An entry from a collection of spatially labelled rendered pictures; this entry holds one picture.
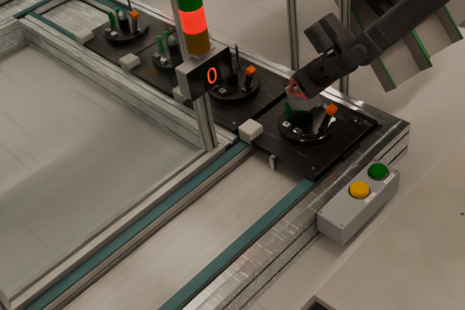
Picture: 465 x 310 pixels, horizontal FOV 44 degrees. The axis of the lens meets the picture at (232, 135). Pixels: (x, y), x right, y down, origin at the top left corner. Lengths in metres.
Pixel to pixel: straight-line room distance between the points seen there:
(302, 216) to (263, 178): 0.18
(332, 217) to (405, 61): 0.50
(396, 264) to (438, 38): 0.65
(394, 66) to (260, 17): 0.69
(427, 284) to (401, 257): 0.08
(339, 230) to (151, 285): 0.40
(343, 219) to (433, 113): 0.52
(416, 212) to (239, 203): 0.41
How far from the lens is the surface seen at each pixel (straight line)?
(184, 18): 1.14
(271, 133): 1.40
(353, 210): 1.24
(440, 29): 1.66
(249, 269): 1.16
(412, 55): 1.56
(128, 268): 1.27
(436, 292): 1.27
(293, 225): 1.22
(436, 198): 1.42
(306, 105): 1.33
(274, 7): 2.11
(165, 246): 1.29
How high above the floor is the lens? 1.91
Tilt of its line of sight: 42 degrees down
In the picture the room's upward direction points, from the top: 10 degrees counter-clockwise
